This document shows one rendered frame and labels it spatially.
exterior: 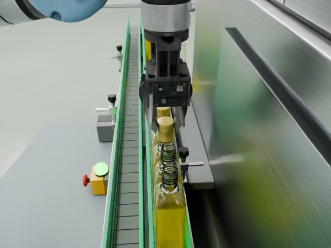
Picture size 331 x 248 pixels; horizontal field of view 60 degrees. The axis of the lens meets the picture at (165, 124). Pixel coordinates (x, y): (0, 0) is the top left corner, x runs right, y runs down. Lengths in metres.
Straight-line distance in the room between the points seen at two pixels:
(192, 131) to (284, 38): 0.69
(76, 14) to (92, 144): 0.95
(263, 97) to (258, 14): 0.12
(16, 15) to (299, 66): 0.29
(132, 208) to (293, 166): 0.52
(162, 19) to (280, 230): 0.32
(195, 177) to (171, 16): 0.54
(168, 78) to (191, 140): 0.55
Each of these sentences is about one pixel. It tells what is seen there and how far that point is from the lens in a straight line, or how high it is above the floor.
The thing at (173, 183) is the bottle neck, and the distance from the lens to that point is 0.51.
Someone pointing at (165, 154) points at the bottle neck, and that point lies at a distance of 0.54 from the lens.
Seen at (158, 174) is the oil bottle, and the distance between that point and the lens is 0.57.
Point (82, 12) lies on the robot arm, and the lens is 0.28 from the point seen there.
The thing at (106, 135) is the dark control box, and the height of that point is 0.79.
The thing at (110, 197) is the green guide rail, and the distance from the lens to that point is 0.70.
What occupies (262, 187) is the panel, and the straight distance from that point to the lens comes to 0.43.
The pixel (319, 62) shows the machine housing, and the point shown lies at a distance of 0.31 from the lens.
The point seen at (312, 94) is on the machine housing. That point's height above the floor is 1.35.
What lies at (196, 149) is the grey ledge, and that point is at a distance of 0.94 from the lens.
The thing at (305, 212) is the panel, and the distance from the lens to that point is 0.33.
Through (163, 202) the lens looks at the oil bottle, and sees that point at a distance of 0.53.
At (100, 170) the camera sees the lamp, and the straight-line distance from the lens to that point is 0.93.
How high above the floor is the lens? 1.49
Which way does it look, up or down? 36 degrees down
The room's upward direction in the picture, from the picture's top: straight up
